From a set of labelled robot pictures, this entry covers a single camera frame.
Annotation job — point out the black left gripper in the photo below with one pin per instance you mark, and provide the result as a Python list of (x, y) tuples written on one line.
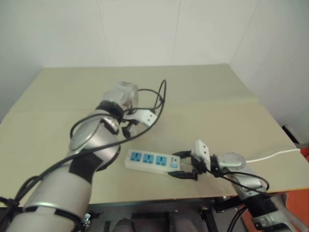
[(132, 122)]

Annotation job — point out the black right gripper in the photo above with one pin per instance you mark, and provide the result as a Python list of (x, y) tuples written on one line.
[(199, 169)]

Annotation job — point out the white power strip blue sockets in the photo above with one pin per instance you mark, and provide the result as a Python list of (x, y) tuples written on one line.
[(149, 160)]

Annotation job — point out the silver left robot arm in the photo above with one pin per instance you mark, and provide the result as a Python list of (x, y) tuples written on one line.
[(79, 183)]

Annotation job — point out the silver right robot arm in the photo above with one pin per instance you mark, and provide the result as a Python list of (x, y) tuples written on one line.
[(248, 183)]

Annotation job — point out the dark rounded shape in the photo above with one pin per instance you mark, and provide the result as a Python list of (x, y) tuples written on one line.
[(124, 226)]

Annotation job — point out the small metal clamp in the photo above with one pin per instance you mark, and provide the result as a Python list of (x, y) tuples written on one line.
[(86, 218)]

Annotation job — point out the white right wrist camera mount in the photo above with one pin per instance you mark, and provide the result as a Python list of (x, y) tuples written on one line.
[(201, 149)]

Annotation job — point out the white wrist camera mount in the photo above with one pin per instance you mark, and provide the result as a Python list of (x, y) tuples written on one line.
[(146, 116), (201, 149)]

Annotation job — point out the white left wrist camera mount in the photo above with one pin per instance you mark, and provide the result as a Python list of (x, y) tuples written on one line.
[(146, 116)]

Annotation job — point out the black table frame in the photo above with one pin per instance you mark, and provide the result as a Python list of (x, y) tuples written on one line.
[(154, 210)]

